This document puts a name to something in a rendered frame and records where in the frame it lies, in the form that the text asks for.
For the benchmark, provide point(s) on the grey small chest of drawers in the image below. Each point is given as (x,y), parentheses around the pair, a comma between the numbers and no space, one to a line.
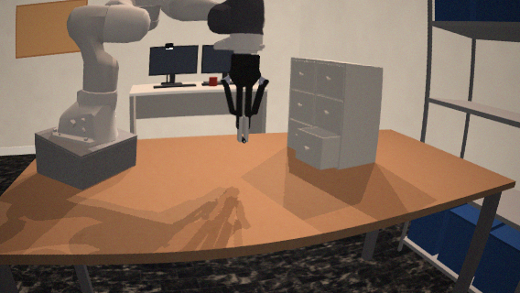
(362,98)

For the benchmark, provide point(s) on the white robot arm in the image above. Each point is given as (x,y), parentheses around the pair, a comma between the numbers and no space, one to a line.
(91,119)

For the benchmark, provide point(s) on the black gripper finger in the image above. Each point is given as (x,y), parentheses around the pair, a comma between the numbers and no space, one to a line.
(239,102)
(248,102)

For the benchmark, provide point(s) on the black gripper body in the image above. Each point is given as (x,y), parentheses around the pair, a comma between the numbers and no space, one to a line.
(244,60)

